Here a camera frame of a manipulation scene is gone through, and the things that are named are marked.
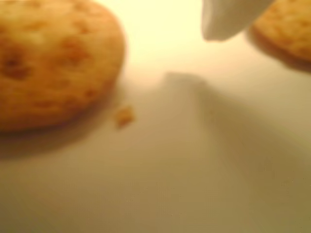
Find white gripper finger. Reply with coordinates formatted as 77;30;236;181
201;0;273;41

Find round mini cookie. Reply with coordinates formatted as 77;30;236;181
247;0;311;72
0;0;127;133

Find pale cookie crumb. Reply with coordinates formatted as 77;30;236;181
114;105;136;129

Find white paper sheet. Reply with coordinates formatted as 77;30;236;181
0;0;311;233

